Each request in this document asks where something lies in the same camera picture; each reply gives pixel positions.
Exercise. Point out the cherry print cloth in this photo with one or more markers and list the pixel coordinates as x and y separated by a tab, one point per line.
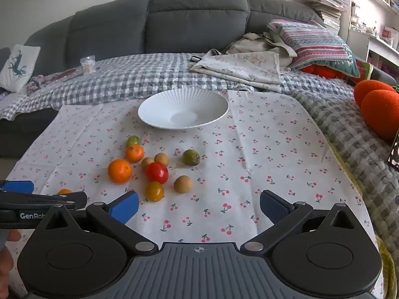
280	146

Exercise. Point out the orange knitted cushion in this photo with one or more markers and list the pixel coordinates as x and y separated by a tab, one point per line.
322	71

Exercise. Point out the yellow-orange tomato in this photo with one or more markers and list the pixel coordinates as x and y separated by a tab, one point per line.
154	191

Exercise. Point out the green book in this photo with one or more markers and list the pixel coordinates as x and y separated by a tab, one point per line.
364	68

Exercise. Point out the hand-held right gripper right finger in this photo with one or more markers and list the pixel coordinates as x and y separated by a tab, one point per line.
273	207

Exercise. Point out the large orange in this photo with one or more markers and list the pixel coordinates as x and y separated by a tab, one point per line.
120	171

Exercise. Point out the green-orange tangerine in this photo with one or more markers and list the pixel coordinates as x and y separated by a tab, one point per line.
133	140

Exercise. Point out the striped patterned pillow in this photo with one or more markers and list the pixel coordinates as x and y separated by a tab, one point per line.
311	43

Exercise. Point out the small orange tangerine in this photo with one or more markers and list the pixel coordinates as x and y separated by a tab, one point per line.
64	192

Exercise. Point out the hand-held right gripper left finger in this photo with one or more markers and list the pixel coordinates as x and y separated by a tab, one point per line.
124	208

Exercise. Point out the white shelf unit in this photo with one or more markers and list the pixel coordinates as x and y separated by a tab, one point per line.
358	43

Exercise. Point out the red patterned cloth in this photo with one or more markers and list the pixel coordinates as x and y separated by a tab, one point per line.
46	79

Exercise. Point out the orange plush toy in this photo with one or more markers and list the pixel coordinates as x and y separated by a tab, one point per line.
380	112

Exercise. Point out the white ribbed plate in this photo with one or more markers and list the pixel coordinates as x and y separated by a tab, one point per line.
184	109

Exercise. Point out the stack of magazines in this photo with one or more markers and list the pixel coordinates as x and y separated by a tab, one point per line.
327	9

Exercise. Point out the grey sofa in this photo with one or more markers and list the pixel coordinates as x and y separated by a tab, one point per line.
187	21

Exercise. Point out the white deer print cushion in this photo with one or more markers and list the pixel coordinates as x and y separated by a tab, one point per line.
18	68

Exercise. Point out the folded floral cloth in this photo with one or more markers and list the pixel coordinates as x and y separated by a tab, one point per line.
243	68

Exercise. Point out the person's left hand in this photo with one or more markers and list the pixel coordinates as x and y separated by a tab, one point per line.
6	268

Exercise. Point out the beige cloth bag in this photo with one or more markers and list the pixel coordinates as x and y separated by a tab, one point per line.
252	42

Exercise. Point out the black patterned card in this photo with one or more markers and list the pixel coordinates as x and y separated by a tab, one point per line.
394	154

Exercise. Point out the red tomato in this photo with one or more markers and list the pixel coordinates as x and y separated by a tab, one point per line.
157	173

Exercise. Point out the brown longan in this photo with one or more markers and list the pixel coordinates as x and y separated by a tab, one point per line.
146	163
161	159
183	184

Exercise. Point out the green lime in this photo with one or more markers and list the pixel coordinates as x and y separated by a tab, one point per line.
191	157

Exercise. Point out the grey checked blanket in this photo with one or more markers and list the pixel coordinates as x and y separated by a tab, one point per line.
140	74

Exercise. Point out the clear plastic cup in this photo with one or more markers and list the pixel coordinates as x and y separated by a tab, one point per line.
88	65

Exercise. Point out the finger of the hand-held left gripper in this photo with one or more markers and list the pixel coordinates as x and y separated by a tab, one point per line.
17	187
62	200

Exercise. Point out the medium orange tangerine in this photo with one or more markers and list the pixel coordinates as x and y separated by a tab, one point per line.
134	153

